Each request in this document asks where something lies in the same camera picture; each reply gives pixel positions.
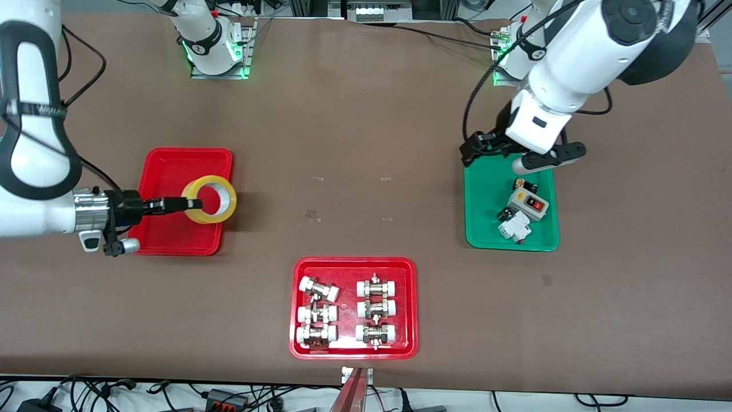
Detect white metal pipe fitting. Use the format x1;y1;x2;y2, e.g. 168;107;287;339
356;298;398;320
356;272;399;299
296;303;339;325
298;275;341;303
355;323;398;351
295;324;339;350

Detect grey switch box red button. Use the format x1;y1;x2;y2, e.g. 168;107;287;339
506;188;550;223

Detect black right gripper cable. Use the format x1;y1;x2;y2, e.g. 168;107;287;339
57;25;122;193

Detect aluminium frame profile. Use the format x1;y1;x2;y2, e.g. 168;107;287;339
695;0;732;45

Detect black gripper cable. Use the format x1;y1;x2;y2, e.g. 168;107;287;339
57;25;122;193
462;0;574;150

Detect empty red plastic tray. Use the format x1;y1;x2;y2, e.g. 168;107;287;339
125;146;234;257

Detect dark connector block orange tabs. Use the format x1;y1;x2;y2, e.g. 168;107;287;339
205;388;250;410

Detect grey power strip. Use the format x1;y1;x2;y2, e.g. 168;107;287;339
345;0;413;23

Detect red tray holding fittings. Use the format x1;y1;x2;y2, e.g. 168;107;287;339
288;256;419;361

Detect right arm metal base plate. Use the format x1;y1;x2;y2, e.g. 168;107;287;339
190;16;256;80

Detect green plastic tray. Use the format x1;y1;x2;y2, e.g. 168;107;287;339
463;150;560;252

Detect reddish metal bar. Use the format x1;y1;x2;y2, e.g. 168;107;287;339
328;367;367;412

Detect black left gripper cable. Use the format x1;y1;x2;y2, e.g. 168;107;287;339
462;0;574;150

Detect small silver bracket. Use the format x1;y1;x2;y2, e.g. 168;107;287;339
341;366;375;386

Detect thin black cable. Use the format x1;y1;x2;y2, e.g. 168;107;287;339
366;21;511;50

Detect white circuit breaker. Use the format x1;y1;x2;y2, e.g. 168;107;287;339
496;211;533;243

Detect black power adapter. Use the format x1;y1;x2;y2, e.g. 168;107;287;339
16;397;62;412

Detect yellow packing tape roll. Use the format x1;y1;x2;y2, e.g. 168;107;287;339
181;175;238;225

